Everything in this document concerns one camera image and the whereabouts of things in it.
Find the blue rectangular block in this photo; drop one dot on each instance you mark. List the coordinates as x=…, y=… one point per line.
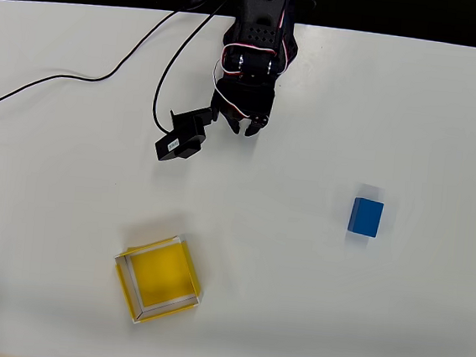
x=365, y=217

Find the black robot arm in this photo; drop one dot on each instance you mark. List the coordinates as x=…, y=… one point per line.
x=260, y=16

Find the yellow cardboard box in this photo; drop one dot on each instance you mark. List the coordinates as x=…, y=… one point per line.
x=161, y=276

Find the black webcam on mount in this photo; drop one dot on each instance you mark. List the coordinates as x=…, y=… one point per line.
x=185, y=137

